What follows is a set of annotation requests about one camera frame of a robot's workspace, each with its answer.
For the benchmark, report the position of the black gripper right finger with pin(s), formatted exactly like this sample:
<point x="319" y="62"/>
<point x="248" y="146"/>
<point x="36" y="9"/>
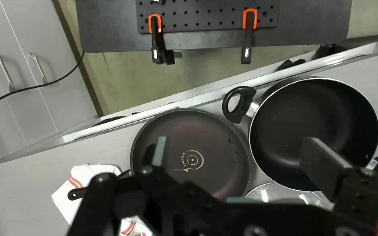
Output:
<point x="324" y="165"/>

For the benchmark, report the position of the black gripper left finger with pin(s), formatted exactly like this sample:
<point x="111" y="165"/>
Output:
<point x="160" y="152"/>

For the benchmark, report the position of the dark nonstick frying pan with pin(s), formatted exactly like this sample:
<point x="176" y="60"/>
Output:
<point x="206" y="138"/>

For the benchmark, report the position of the large white red-striped towel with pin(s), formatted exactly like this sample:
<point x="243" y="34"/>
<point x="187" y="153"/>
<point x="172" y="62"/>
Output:
<point x="64" y="203"/>

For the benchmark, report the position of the black cooking pot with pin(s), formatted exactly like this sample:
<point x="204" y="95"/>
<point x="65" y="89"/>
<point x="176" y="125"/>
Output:
<point x="311" y="125"/>

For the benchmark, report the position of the white lower cabinet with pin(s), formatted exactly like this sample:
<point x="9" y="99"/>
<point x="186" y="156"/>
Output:
<point x="65" y="108"/>

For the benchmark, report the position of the orange-tipped black clamp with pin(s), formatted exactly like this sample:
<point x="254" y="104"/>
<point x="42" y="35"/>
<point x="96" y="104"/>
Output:
<point x="246" y="47"/>
<point x="156" y="43"/>

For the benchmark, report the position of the black work table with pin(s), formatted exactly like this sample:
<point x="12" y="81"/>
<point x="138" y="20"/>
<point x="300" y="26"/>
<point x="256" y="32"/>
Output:
<point x="105" y="26"/>

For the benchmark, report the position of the black perforated breadboard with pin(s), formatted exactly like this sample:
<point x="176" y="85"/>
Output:
<point x="206" y="17"/>

